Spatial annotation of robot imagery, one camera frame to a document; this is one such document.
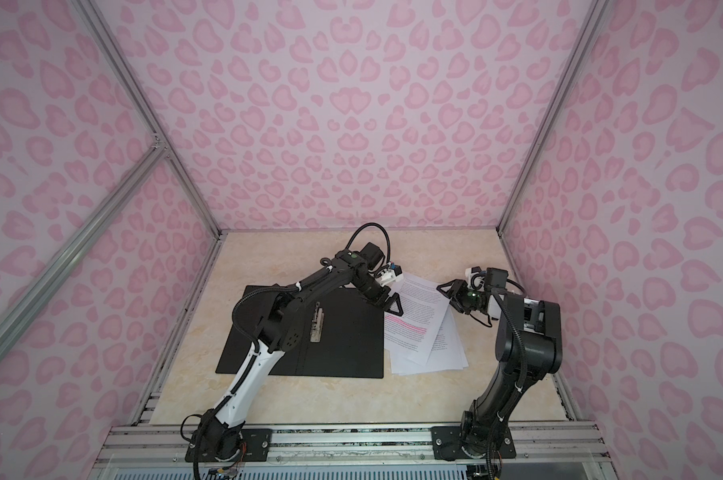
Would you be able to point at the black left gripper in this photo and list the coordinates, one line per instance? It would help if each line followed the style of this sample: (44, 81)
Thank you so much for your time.
(379, 301)

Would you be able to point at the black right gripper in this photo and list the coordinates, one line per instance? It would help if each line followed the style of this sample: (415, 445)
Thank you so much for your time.
(458, 292)

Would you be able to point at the printed paper sheet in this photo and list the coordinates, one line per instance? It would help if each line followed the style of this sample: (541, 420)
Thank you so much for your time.
(411, 335)
(447, 353)

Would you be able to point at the blue folder with black inside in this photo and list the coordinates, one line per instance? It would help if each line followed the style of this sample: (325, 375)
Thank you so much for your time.
(352, 343)

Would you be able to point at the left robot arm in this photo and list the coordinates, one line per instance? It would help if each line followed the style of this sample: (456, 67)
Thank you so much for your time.
(273, 319)

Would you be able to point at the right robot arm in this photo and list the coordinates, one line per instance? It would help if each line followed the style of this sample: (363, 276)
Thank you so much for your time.
(528, 347)

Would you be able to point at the silver folder clip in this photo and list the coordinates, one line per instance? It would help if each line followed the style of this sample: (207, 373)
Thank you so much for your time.
(317, 321)

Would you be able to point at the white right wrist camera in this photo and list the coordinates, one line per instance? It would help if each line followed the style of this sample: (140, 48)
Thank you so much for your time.
(475, 277)

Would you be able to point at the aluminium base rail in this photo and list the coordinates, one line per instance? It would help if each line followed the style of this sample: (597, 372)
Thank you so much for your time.
(529, 450)

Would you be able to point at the aluminium corner post right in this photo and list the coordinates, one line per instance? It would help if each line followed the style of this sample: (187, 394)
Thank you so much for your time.
(596, 17)

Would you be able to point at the aluminium corner post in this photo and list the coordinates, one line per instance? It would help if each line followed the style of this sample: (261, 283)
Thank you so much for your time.
(596, 17)
(105, 40)

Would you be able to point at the aluminium diagonal wall bar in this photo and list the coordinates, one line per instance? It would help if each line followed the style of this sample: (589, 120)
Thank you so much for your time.
(18, 317)

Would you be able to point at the aluminium corner post left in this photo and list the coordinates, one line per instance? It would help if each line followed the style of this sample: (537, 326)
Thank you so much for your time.
(105, 40)

